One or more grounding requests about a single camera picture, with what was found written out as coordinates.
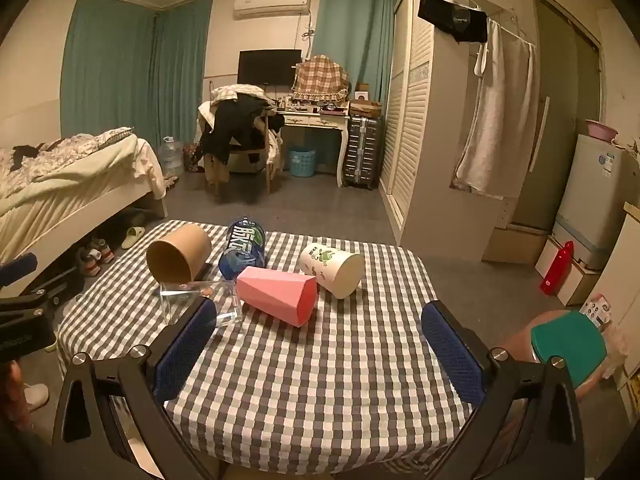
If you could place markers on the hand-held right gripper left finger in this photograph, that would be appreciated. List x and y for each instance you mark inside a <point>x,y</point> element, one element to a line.
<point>186,347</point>

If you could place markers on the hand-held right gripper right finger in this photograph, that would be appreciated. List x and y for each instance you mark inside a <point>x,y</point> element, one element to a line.
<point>452,355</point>

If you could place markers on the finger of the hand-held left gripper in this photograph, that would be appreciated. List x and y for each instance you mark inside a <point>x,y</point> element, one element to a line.
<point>55,287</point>
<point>19,266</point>

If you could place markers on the pink faceted cup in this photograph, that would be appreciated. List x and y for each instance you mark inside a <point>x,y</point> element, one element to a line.
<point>275,297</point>

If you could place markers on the person's left forearm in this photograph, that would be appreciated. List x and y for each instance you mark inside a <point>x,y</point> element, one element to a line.
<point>12,395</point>

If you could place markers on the clear square cup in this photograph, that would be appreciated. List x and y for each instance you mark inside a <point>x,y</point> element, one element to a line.
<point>182,297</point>

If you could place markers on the brown paper cup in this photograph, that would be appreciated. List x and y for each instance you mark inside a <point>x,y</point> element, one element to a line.
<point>175,257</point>

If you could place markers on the white printed paper cup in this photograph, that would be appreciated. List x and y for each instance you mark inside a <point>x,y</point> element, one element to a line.
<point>330,270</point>

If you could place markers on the pair of sneakers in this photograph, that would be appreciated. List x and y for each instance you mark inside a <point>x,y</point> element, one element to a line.
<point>92,260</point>

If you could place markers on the white bed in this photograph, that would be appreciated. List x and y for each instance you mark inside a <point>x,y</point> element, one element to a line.
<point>75,195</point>

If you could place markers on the pale slippers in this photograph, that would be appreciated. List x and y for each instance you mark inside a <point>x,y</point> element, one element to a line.
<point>132,237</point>

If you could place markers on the blue plastic bottle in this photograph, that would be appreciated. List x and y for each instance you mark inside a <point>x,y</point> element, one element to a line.
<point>242,250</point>

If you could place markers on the stool with green seat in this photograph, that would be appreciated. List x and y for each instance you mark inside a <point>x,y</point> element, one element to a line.
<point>567,345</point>

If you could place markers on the floral blanket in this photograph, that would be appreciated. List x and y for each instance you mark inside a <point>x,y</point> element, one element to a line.
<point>70,146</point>

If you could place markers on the red thermos bottle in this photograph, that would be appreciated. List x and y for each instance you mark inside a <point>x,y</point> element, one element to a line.
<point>556,272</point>

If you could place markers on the grey checkered tablecloth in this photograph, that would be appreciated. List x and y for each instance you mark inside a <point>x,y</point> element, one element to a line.
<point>320,390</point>

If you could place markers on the small printed box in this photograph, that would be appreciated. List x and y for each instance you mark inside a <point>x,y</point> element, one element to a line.
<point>597,310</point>

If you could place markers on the large water jug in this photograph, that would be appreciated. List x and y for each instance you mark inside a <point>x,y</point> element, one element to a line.
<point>171,157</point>

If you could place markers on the wooden chair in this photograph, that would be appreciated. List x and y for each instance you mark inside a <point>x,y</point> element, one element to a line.
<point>245,162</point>

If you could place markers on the small white fridge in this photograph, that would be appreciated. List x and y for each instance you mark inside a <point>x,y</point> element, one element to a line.
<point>590,195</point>

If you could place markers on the wide teal curtain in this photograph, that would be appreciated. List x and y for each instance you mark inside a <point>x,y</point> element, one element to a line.
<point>115,70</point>

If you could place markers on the blue laundry basket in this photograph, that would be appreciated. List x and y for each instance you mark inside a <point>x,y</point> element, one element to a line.
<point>302,162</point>

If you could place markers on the dark suitcase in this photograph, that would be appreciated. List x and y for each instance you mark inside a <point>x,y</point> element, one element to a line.
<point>361,152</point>

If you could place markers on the black clothes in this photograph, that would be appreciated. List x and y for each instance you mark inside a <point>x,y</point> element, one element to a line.
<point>232,125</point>

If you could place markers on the white wardrobe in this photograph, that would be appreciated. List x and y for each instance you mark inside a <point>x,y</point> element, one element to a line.
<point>415,125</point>

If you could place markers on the white hanging towel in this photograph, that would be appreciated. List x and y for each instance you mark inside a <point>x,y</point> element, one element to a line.
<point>492,120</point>

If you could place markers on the white desk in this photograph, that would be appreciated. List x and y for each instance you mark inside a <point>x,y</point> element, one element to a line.
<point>310,121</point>

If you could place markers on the cardboard box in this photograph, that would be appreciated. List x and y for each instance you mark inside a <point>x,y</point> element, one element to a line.
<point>365,108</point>

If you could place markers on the pink basin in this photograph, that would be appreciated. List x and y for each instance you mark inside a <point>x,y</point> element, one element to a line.
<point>602,130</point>

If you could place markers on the black monitor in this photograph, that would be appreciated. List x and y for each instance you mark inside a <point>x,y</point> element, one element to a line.
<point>269,66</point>

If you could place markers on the plaid cloth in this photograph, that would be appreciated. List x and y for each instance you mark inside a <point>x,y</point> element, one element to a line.
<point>320,77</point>

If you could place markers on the narrow teal curtain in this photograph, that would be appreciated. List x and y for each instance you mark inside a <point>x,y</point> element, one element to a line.
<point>357,35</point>

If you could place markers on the black hanging garment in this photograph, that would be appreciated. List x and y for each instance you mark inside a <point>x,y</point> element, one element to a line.
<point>450,17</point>

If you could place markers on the white air conditioner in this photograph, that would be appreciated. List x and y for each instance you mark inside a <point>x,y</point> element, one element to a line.
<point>271,5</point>

